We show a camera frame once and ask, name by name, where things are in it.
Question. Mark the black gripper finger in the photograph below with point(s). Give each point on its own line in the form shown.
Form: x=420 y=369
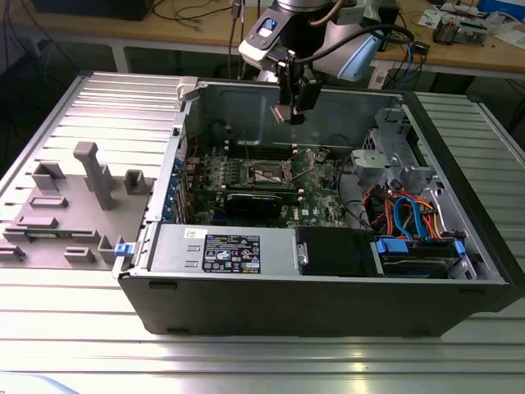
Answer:
x=286 y=86
x=308 y=96

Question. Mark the silver CPU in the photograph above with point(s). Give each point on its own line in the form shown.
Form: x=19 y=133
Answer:
x=280 y=113

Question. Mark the metal locking lever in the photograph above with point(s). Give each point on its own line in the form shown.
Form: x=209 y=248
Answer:
x=247 y=147

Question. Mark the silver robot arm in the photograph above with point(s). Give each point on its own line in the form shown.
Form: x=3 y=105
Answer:
x=348 y=49

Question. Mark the CPU socket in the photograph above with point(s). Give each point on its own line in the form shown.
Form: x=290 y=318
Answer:
x=266 y=176

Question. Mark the green motherboard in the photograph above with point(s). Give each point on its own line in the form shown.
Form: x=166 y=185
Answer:
x=324 y=193

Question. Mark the pale grey case latch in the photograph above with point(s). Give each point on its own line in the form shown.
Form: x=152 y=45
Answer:
x=186 y=88

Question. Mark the small black box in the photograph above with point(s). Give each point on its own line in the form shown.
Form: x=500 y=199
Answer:
x=421 y=47

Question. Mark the wooden desk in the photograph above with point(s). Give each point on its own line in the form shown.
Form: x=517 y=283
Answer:
x=184 y=33

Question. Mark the black graphics card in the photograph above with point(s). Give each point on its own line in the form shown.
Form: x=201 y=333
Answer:
x=254 y=205

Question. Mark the white paper sheet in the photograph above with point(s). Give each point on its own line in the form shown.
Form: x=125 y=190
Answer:
x=512 y=39
x=431 y=18

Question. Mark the dark copper cooler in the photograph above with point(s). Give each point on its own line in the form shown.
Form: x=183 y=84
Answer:
x=445 y=32

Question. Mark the silver metal drive cage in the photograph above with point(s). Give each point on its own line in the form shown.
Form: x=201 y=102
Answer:
x=426 y=180

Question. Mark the black disk bay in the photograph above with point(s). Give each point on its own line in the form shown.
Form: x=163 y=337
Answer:
x=328 y=250

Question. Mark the grey electronic device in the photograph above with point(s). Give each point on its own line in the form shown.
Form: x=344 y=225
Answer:
x=471 y=33

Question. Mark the hard disk in blue carrier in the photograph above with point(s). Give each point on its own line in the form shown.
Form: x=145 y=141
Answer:
x=393 y=246

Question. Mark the blue box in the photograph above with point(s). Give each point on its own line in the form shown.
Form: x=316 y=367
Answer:
x=500 y=5

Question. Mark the grey power supply unit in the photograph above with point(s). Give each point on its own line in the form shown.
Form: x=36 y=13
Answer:
x=176 y=254

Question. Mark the black PC case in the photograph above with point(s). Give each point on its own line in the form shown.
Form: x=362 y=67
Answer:
x=287 y=303

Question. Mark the black monitor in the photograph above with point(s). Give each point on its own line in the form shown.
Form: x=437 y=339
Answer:
x=90 y=8

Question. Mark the blue case latch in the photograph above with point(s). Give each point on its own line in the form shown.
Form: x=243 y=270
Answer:
x=124 y=250

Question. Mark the grey parts rack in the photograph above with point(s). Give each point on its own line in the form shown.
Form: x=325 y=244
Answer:
x=74 y=213

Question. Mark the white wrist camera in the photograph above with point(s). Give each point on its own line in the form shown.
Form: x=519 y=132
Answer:
x=258 y=47

